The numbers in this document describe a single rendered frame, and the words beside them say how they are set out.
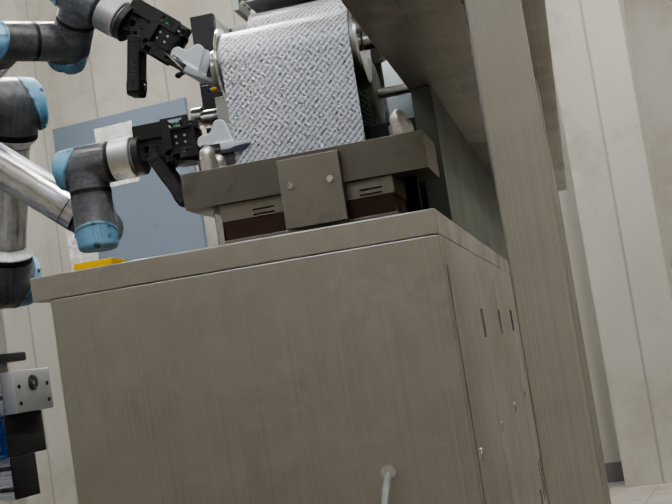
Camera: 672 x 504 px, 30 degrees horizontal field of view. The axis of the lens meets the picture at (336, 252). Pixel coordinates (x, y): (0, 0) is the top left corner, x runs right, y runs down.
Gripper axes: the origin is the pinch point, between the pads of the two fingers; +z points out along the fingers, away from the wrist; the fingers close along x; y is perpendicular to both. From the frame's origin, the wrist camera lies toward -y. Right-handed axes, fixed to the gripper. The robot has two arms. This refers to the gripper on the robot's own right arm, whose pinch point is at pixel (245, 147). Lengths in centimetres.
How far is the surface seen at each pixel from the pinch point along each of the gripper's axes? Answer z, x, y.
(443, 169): 33.9, 1.5, -10.0
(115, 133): -152, 355, 83
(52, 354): -195, 344, -18
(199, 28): -14.0, 33.0, 32.3
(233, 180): 2.3, -20.0, -8.5
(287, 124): 8.3, -0.3, 2.5
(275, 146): 5.5, -0.3, -0.9
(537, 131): 51, -77, -18
